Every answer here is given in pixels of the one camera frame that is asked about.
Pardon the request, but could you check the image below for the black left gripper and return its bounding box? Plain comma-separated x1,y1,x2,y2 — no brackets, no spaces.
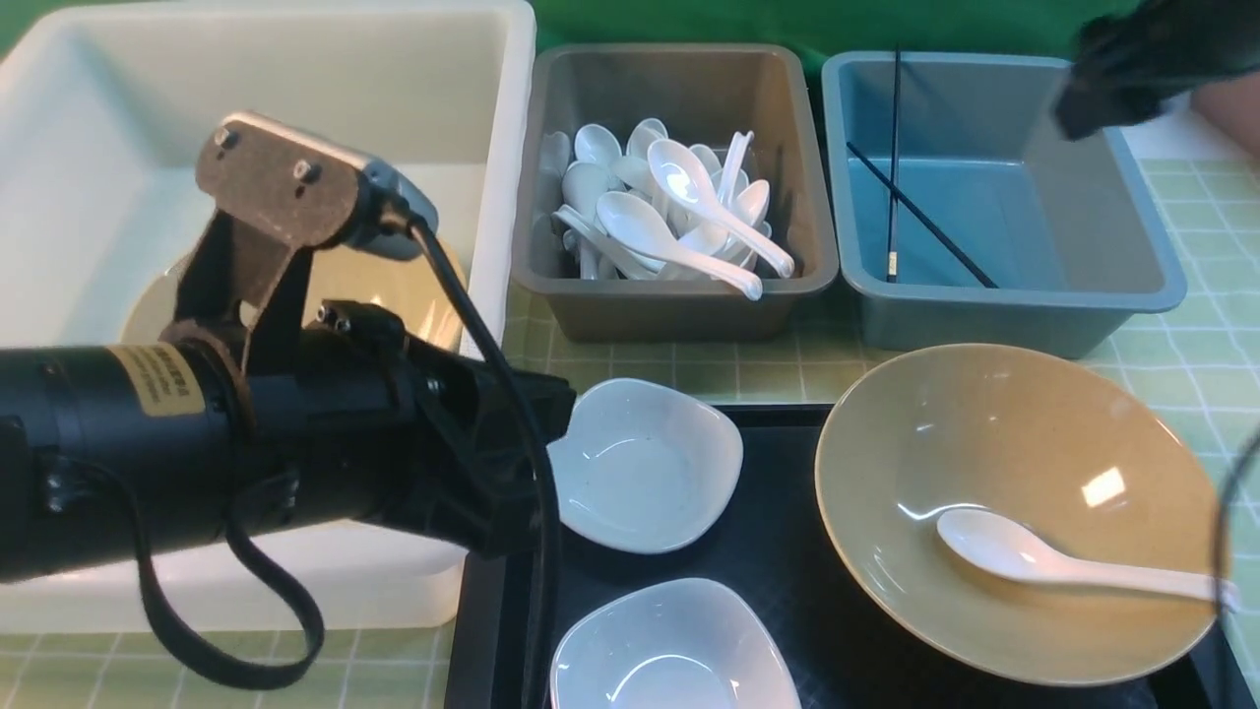
239,301,576,557

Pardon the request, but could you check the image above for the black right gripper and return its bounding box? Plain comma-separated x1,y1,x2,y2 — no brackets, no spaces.
1055,1,1259,141

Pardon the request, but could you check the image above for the black chopstick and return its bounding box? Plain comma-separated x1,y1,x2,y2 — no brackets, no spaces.
845,141,998,288
886,45,902,283

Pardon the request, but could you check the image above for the white square dish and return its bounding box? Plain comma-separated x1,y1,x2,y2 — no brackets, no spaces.
549,578,801,708
547,378,743,555

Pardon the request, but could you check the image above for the tan noodle bowl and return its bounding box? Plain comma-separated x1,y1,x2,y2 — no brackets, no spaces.
815,343,1217,686

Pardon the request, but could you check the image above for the white soup spoon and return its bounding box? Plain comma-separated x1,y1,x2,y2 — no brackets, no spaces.
936,508,1242,611

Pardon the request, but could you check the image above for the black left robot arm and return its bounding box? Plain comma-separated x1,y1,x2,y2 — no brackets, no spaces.
3,300,541,582

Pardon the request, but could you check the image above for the tan bowl in tub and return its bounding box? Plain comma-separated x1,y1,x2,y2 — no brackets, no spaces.
120,246,462,353

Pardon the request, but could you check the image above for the blue-grey plastic bin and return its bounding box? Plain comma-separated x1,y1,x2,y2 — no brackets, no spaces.
822,52,1187,358

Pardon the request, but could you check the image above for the white spoon front of pile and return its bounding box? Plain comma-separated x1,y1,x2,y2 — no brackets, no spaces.
596,191,764,301

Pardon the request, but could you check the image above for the white spoon of pile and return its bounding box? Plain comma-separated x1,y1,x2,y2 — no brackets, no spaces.
646,139,795,280
596,191,764,301

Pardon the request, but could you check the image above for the large white plastic tub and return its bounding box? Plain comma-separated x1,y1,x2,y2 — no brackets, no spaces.
1,1,536,633

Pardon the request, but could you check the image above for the white spoon top of pile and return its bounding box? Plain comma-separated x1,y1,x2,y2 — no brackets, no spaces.
646,139,795,280

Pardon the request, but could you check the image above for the grey plastic bin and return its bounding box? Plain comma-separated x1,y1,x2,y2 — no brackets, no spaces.
512,43,839,343

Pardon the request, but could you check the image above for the black serving tray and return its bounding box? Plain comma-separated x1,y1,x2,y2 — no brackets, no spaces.
445,403,1256,709

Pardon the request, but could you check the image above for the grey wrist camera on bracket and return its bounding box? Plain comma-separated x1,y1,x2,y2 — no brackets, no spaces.
160,111,436,377

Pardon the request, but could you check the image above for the black camera cable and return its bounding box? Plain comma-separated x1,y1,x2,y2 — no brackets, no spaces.
136,212,564,709

